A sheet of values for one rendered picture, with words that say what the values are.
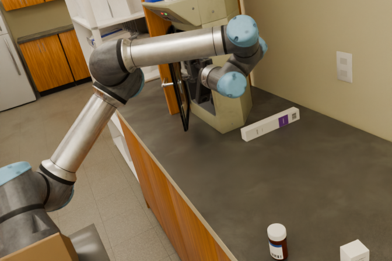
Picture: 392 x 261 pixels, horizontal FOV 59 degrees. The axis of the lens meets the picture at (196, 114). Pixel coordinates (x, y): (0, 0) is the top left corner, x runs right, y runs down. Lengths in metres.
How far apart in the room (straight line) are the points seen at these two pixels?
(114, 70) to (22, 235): 0.46
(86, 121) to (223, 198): 0.48
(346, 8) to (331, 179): 0.60
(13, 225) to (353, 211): 0.88
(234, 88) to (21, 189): 0.61
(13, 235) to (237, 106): 0.95
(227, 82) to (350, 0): 0.58
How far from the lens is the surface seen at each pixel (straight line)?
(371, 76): 1.36
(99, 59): 0.97
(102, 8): 2.63
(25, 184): 1.01
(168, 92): 1.72
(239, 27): 0.87
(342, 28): 1.39
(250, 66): 1.00
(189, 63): 1.12
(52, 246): 0.94
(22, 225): 0.97
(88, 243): 1.15
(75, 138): 1.09
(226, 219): 1.06
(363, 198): 1.11
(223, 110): 1.45
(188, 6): 1.30
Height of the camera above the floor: 1.65
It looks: 24 degrees down
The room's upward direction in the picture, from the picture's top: 12 degrees counter-clockwise
